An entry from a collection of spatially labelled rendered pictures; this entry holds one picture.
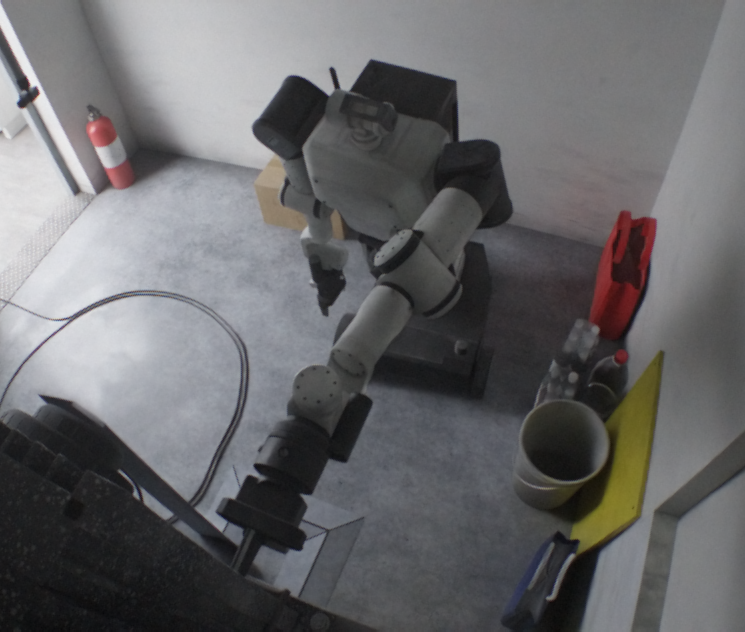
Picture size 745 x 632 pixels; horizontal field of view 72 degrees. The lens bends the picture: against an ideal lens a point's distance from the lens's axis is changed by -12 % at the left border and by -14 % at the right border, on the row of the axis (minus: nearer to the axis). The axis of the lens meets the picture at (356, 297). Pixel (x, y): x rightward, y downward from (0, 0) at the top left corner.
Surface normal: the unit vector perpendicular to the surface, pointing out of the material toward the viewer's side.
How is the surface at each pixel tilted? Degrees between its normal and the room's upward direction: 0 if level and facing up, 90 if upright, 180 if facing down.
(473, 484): 0
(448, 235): 42
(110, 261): 0
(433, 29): 90
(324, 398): 5
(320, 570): 10
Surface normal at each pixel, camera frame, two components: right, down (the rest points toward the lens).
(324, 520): -0.02, -0.73
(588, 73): -0.38, 0.76
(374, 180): -0.44, 0.32
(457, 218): 0.49, -0.18
